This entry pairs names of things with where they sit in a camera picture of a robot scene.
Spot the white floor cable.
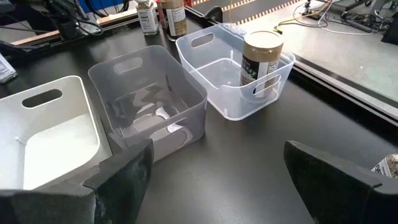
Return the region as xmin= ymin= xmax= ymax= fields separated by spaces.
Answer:
xmin=292 ymin=0 xmax=379 ymax=35

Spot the black table clamp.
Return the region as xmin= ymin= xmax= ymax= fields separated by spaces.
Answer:
xmin=204 ymin=5 xmax=224 ymax=24

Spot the tilted computer monitor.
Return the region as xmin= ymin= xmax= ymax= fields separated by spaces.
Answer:
xmin=77 ymin=0 xmax=127 ymax=14

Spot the white plastic bin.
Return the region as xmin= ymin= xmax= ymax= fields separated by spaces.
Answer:
xmin=0 ymin=75 xmax=113 ymax=191

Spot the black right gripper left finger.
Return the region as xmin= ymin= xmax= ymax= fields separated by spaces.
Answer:
xmin=83 ymin=138 xmax=155 ymax=224

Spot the red lid spice tin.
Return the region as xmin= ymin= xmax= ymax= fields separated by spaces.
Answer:
xmin=156 ymin=0 xmax=165 ymax=29

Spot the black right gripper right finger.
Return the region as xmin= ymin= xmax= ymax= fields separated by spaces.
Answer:
xmin=283 ymin=139 xmax=398 ymax=224

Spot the grey translucent plastic bin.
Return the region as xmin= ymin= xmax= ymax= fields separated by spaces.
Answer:
xmin=88 ymin=45 xmax=208 ymax=162

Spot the thick yellow extension cable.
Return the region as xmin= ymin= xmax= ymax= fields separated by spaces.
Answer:
xmin=273 ymin=0 xmax=335 ymax=34

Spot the gold lid spice jar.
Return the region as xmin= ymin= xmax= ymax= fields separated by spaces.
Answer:
xmin=160 ymin=0 xmax=188 ymax=42
xmin=239 ymin=30 xmax=284 ymax=103

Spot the black floor equipment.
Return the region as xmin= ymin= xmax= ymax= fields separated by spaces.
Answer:
xmin=340 ymin=11 xmax=392 ymax=34

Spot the clear plastic bin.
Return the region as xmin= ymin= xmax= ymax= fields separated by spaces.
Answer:
xmin=175 ymin=22 xmax=296 ymax=121

